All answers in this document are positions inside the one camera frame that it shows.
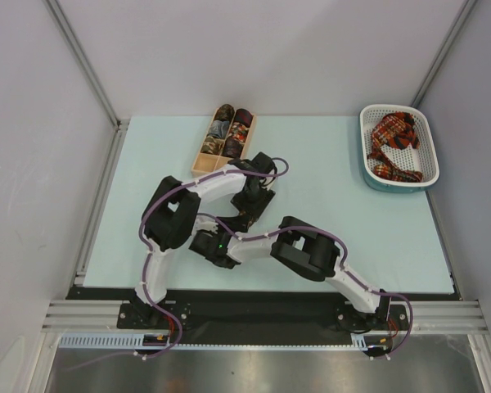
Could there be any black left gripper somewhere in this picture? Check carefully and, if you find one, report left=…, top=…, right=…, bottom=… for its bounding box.
left=231, top=183, right=274, bottom=221

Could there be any brown floral tie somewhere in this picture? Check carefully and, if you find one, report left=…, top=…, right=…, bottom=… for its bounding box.
left=237, top=211, right=259, bottom=233

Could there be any wooden compartment box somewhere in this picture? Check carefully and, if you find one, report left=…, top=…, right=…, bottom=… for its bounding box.
left=191, top=108, right=257, bottom=177

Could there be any red plaid tie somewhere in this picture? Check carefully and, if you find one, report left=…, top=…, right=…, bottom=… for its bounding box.
left=367, top=111, right=423, bottom=183

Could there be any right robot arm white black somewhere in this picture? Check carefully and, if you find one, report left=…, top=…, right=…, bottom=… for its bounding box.
left=189, top=216, right=391, bottom=333

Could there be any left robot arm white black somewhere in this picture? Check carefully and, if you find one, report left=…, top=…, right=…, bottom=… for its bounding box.
left=130, top=152, right=281, bottom=328

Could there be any rolled dark purple tie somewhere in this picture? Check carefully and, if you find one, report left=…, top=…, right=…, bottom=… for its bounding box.
left=222, top=137, right=245, bottom=159

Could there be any rolled colourful patterned tie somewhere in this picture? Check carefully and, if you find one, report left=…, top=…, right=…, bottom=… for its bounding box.
left=227, top=122, right=250, bottom=143

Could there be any rolled green camouflage tie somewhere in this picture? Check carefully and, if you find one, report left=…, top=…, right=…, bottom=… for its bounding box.
left=200, top=135, right=225, bottom=156

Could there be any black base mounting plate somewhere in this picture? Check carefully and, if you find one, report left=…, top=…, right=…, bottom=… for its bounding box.
left=65, top=286, right=463, bottom=347

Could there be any rolled blue grey tie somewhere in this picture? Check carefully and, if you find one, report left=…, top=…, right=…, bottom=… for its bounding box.
left=207, top=120, right=230, bottom=139

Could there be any rolled dark red tie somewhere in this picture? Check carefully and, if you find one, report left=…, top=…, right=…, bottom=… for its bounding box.
left=233, top=108, right=254, bottom=128

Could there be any rolled camouflage tie top left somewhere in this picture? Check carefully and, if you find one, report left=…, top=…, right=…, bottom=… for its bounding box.
left=214, top=104, right=235, bottom=122

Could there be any white teal plastic basket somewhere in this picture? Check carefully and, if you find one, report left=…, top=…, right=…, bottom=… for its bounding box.
left=359, top=104, right=439, bottom=193

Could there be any red navy striped tie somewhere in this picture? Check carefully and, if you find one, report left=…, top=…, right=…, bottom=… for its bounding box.
left=390, top=124, right=420, bottom=150

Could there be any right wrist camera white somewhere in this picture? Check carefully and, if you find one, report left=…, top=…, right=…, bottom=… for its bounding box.
left=192, top=216, right=219, bottom=235

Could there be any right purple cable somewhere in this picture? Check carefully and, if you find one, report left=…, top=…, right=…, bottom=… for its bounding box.
left=196, top=211, right=414, bottom=361

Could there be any left aluminium side rail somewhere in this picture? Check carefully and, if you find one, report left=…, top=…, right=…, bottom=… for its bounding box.
left=70, top=119, right=130, bottom=287

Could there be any white slotted cable duct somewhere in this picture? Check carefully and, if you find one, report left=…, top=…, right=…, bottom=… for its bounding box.
left=59, top=332, right=387, bottom=352

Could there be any aluminium front rail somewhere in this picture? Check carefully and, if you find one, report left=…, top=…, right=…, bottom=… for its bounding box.
left=43, top=300, right=489, bottom=335

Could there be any right aluminium corner post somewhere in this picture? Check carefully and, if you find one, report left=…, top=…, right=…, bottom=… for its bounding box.
left=410, top=0, right=480, bottom=108

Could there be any aluminium corner post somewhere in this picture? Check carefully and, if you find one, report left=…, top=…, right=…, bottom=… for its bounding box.
left=43, top=0, right=120, bottom=129
left=410, top=0, right=480, bottom=108

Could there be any left aluminium corner post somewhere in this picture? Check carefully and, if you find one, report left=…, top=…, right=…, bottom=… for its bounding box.
left=43, top=0, right=120, bottom=129

